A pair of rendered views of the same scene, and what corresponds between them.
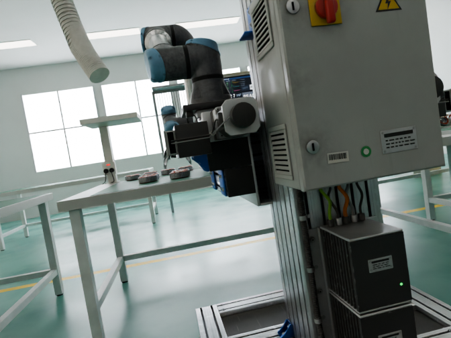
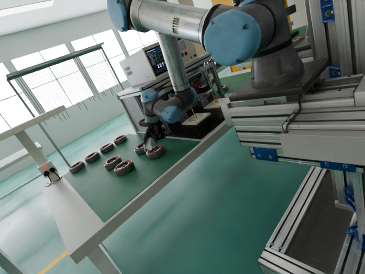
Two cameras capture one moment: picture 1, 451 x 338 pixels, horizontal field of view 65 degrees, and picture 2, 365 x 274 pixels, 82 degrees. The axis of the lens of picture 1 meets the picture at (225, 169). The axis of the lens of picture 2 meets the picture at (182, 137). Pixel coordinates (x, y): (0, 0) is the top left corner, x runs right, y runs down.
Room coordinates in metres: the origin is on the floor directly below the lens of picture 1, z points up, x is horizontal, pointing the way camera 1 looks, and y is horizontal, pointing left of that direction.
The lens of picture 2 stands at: (0.89, 0.59, 1.23)
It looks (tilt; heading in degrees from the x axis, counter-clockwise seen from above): 21 degrees down; 334
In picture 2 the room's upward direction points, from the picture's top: 24 degrees counter-clockwise
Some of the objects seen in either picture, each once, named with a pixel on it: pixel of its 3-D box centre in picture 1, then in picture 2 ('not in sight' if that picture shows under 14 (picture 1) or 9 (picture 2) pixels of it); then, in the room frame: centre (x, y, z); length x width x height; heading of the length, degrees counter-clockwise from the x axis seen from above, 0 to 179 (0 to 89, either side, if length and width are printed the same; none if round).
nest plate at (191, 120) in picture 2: not in sight; (195, 118); (2.06, -0.12, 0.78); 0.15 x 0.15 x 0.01; 7
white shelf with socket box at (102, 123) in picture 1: (118, 150); (52, 148); (2.54, 0.73, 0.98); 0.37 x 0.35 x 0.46; 97
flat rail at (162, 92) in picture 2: not in sight; (184, 79); (2.18, -0.23, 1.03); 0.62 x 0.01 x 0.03; 97
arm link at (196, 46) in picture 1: (202, 59); (262, 22); (1.30, 0.02, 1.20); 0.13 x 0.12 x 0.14; 100
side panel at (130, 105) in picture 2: not in sight; (137, 116); (2.43, 0.13, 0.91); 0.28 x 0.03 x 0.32; 7
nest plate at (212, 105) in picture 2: not in sight; (216, 103); (2.09, -0.36, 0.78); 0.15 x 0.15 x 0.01; 7
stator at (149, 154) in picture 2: (179, 174); (155, 151); (1.99, 0.26, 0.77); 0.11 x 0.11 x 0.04
